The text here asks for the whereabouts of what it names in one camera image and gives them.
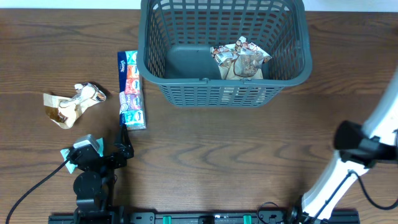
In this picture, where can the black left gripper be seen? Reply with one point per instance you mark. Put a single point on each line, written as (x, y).
(126, 151)

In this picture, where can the colourful Kleenex tissue pack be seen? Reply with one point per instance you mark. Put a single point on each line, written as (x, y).
(131, 97)

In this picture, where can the beige brown rice bag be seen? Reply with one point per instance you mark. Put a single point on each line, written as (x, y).
(65, 111)

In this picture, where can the beige nut snack bag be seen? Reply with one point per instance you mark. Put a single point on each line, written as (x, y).
(224, 55)

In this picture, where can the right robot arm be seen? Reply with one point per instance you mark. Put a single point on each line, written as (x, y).
(358, 148)

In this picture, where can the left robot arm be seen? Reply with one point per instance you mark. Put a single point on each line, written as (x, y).
(94, 186)

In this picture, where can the grey plastic basket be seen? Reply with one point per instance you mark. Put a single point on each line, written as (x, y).
(176, 37)

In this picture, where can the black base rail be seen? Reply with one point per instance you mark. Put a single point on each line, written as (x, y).
(275, 216)

